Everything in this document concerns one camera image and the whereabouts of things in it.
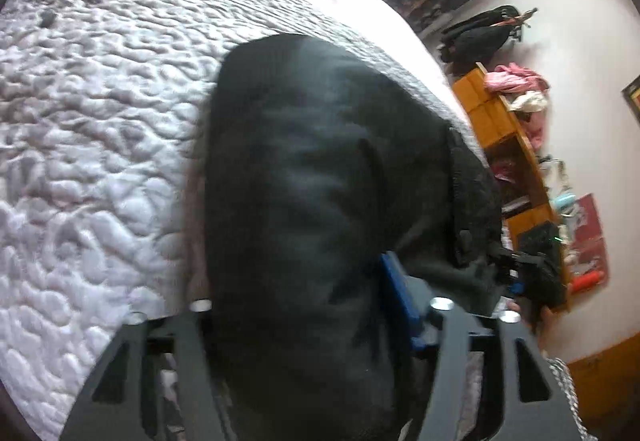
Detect black pants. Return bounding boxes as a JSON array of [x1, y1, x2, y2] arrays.
[[202, 34, 501, 440]]

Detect orange wooden shelf unit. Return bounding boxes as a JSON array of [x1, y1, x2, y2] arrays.
[[451, 62, 574, 312]]

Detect pink clothes pile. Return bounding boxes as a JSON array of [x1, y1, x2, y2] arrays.
[[484, 63, 550, 153]]

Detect black bag on shelf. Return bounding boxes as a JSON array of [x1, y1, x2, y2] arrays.
[[438, 4, 538, 75]]

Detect grey quilted bedspread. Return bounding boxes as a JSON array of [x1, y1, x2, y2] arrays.
[[1, 0, 477, 440]]

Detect red poster on wall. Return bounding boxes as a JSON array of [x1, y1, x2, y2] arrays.
[[562, 194, 608, 295]]

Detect framed picture on wall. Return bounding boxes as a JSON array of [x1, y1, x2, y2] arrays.
[[622, 76, 640, 122]]

